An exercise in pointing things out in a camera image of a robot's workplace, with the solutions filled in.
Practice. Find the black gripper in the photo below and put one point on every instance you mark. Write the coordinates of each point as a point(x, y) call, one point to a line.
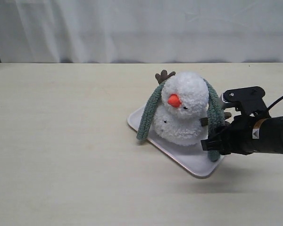
point(234, 137)

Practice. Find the green knitted scarf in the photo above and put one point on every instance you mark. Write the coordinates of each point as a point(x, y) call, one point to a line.
point(216, 116)

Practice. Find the white plastic tray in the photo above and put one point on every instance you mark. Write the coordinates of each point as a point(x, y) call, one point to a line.
point(193, 160)

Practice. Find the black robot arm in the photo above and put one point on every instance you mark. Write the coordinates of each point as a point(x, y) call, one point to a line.
point(267, 135)

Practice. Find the white curtain backdrop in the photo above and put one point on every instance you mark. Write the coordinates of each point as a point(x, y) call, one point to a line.
point(141, 31)

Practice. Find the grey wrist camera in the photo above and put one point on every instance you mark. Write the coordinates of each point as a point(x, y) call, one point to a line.
point(248, 100)

